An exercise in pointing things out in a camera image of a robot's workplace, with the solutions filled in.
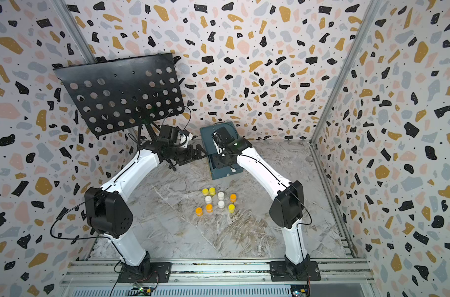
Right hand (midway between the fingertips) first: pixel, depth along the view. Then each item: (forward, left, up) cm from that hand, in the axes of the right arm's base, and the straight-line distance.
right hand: (219, 161), depth 85 cm
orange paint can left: (-16, +10, -18) cm, 26 cm away
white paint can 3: (-12, 0, -18) cm, 22 cm away
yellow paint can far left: (-5, +8, -18) cm, 20 cm away
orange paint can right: (-8, -6, -20) cm, 22 cm away
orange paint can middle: (-14, +5, -18) cm, 24 cm away
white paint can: (-10, +6, -18) cm, 21 cm away
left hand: (+2, +7, +2) cm, 8 cm away
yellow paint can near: (-14, -6, -19) cm, 24 cm away
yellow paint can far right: (-5, +5, -18) cm, 19 cm away
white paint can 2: (-7, 0, -19) cm, 20 cm away
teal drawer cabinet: (+9, +6, +1) cm, 11 cm away
